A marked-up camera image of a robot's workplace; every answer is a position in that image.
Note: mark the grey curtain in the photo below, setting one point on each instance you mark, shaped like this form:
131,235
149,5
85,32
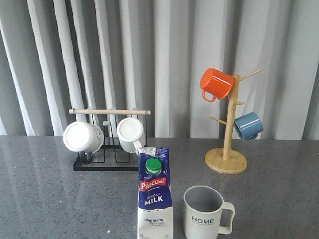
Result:
150,54

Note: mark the Pascual whole milk carton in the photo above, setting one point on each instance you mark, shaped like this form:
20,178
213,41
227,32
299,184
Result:
154,209

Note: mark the white ribbed mug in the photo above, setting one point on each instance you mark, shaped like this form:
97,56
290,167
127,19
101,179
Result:
131,135

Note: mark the wooden mug tree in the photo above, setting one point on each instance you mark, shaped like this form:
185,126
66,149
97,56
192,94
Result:
226,160

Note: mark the white smiley mug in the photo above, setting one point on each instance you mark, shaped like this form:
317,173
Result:
84,138

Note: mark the black wire mug rack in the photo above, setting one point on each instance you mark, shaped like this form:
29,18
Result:
111,156

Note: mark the orange enamel mug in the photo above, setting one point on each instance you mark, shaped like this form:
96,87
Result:
215,84

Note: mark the cream HOME mug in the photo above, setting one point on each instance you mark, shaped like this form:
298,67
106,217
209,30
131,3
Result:
203,207

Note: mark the blue enamel mug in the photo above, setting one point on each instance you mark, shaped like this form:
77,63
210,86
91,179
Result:
248,126

